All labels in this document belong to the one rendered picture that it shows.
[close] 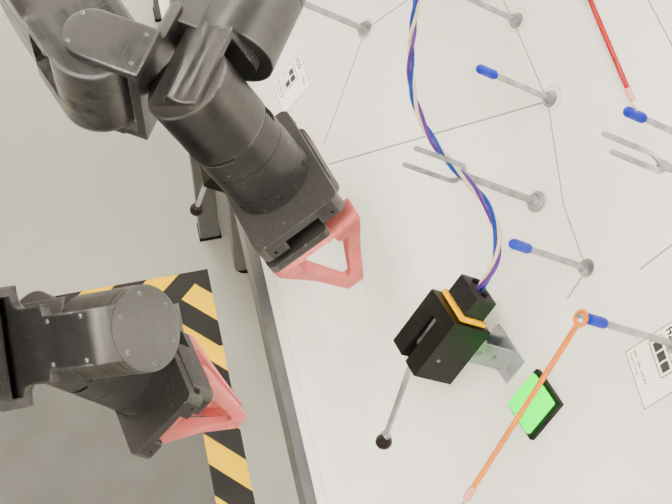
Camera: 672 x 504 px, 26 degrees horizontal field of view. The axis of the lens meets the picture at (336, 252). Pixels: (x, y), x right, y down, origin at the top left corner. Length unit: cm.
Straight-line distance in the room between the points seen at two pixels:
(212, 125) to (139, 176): 179
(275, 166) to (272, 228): 4
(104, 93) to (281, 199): 13
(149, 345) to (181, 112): 15
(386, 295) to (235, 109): 45
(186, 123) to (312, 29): 64
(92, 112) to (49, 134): 184
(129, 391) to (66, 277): 155
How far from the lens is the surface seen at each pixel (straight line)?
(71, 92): 92
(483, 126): 127
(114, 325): 92
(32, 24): 92
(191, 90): 89
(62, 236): 262
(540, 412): 114
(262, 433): 237
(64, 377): 99
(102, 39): 90
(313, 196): 94
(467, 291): 112
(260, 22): 92
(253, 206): 95
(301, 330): 140
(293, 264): 95
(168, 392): 103
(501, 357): 118
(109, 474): 236
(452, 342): 112
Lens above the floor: 208
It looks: 54 degrees down
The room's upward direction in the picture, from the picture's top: straight up
